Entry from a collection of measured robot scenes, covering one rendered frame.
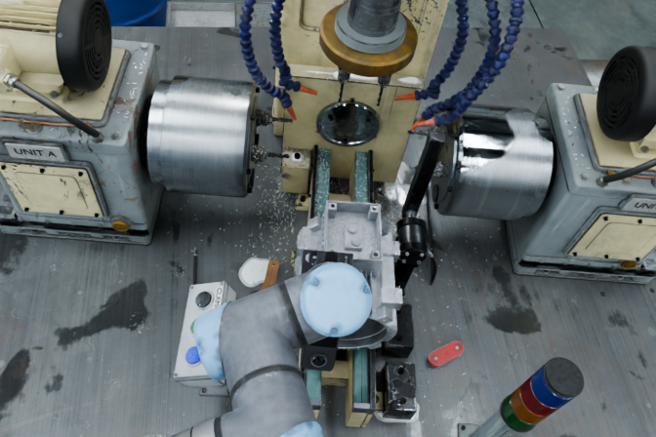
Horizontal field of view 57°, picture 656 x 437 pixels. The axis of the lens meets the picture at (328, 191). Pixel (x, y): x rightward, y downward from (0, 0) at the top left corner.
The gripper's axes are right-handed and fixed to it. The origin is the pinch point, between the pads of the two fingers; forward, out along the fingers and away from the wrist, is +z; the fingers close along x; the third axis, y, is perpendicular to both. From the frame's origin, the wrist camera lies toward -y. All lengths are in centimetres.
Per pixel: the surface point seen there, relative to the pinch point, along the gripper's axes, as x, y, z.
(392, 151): -18, 33, 46
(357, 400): -9.9, -19.9, 17.0
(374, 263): -9.6, 5.7, 7.0
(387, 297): -12.9, -0.2, 10.3
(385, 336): -13.6, -7.3, 13.9
